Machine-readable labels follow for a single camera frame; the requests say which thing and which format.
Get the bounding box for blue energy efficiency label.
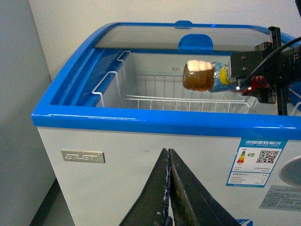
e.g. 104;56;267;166
226;138;287;188

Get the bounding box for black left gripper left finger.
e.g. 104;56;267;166
120;148;170;226

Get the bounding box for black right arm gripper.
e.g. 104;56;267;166
230;26;301;115

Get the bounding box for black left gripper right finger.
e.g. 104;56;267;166
168;149;239;226

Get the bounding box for white blue chest freezer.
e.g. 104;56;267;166
32;23;301;226

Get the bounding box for white instruction sticker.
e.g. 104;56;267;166
259;185;301;211

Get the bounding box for black cable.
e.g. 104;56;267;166
241;36;301;83

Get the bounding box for silver brand logo plate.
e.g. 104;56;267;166
61;150;105;163

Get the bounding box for white wire basket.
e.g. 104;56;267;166
91;50;301;116

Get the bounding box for rear glass lid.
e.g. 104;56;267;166
112;20;269;29

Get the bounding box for sliding glass lid blue handle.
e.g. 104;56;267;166
95;25;269;51

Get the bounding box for iced tea drink bottle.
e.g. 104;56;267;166
182;59;270;94

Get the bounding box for oval grey control panel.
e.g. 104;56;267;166
278;156;301;187

